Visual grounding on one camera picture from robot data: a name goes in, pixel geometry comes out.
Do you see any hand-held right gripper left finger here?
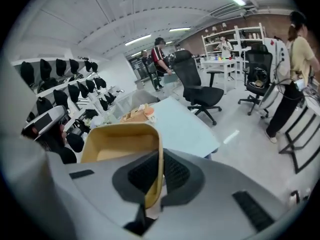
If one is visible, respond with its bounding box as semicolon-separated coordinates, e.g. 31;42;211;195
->
111;150;160;207

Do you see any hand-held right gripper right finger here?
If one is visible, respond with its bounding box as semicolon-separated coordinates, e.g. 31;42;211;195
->
160;148;206;207

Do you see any yellow plastic container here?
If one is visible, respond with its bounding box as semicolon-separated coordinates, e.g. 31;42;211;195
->
80;122;165;209

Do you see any pale glass-top table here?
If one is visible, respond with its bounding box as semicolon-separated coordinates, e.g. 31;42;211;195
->
111;96;221;160

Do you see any wooden desk organiser box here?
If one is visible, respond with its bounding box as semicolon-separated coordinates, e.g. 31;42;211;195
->
119;103;150;124

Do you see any white cup with orange print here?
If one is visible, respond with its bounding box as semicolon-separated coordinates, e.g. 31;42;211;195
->
146;108;159;124

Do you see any white flower bunch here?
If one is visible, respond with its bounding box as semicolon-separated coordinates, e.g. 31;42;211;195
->
84;115;112;131

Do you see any black round cap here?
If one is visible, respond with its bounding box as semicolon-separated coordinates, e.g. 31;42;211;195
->
65;132;85;154

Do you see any person's black shirt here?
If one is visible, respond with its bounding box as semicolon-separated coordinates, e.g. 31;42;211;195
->
51;145;78;165

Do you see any black mesh office chair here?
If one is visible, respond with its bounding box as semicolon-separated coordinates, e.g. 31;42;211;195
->
171;50;225;126

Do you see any clear glass panel box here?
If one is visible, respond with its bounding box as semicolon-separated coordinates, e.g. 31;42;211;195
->
162;71;181;85

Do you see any row of black caps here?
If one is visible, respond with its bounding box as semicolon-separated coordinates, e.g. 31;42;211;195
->
19;58;117;115

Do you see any white square table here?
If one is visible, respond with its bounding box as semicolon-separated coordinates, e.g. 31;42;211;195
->
199;57;238;95

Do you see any black office chair with bag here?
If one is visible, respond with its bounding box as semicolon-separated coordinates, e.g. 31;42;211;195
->
237;43;274;120

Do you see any white open storage shelf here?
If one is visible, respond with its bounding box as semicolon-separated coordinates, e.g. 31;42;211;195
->
201;22;266;60

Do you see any white wall shelving unit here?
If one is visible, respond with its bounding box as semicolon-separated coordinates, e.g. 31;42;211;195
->
11;55;132;136

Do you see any grey head-worn camera helmet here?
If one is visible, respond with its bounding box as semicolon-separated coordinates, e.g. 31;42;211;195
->
22;105;69;141

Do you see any black metal frame bench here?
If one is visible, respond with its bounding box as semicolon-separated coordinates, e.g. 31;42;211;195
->
278;100;320;175

